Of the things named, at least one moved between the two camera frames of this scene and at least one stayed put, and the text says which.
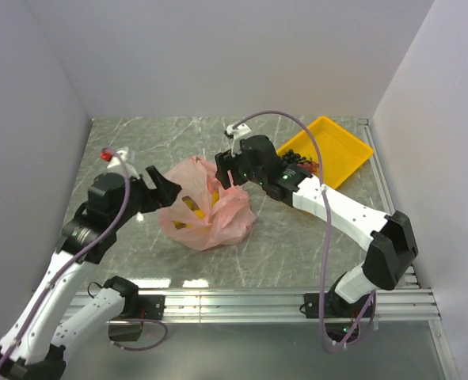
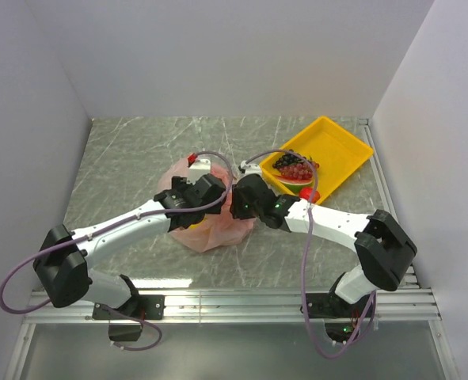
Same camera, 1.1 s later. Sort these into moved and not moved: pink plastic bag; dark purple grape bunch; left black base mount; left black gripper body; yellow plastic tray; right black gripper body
Moved: left black gripper body; right black gripper body
Not moved: dark purple grape bunch; pink plastic bag; left black base mount; yellow plastic tray
